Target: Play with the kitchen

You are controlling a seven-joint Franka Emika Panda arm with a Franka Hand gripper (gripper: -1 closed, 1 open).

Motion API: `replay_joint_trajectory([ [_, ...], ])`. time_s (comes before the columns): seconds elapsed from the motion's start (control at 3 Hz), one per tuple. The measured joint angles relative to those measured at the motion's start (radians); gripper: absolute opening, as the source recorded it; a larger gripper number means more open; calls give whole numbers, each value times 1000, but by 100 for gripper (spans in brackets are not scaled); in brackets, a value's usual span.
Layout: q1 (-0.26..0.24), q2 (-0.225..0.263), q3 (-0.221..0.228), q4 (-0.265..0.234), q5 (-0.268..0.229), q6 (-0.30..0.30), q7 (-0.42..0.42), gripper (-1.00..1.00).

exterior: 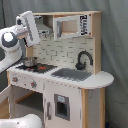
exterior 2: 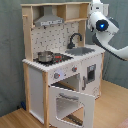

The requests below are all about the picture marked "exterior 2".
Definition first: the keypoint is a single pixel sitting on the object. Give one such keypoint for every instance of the white oven door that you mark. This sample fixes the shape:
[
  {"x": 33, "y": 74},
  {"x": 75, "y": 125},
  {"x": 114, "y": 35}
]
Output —
[{"x": 63, "y": 102}]

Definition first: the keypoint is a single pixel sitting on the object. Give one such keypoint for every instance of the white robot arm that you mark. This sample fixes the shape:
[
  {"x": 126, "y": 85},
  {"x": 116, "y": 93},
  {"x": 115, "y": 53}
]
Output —
[{"x": 105, "y": 28}]

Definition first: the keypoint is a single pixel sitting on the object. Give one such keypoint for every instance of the wooden toy kitchen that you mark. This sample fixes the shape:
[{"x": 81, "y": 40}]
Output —
[{"x": 54, "y": 38}]

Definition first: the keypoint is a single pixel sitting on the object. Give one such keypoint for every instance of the black toy stovetop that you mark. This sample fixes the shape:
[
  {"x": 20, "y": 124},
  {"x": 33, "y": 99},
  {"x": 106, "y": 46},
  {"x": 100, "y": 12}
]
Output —
[{"x": 57, "y": 58}]

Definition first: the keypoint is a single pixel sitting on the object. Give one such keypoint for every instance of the right red oven knob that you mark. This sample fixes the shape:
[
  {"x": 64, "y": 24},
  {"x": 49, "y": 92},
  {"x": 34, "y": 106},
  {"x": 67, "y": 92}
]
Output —
[{"x": 74, "y": 69}]

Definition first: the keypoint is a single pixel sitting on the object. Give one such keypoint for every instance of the red oven knob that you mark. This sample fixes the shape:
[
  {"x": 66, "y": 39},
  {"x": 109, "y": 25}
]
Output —
[
  {"x": 74, "y": 69},
  {"x": 56, "y": 75}
]

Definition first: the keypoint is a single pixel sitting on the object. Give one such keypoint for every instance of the left red oven knob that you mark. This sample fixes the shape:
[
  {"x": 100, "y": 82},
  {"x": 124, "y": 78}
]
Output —
[{"x": 56, "y": 75}]

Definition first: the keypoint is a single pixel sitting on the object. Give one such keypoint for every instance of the grey toy sink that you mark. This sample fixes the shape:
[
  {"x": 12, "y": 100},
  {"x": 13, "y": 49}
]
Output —
[{"x": 79, "y": 51}]

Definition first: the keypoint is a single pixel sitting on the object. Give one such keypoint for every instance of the black toy faucet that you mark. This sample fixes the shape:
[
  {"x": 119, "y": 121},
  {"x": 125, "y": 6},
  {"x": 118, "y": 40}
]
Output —
[{"x": 72, "y": 43}]

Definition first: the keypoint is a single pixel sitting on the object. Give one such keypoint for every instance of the silver toy pot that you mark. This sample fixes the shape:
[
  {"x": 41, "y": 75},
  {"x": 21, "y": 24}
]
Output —
[{"x": 45, "y": 56}]

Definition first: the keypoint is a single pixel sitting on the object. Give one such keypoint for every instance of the white dishwasher door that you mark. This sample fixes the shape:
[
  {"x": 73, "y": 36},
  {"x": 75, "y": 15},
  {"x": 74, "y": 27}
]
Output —
[{"x": 91, "y": 72}]

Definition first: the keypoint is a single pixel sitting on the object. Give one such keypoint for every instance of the grey range hood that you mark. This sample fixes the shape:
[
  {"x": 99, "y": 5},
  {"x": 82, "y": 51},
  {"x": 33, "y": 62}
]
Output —
[{"x": 48, "y": 18}]

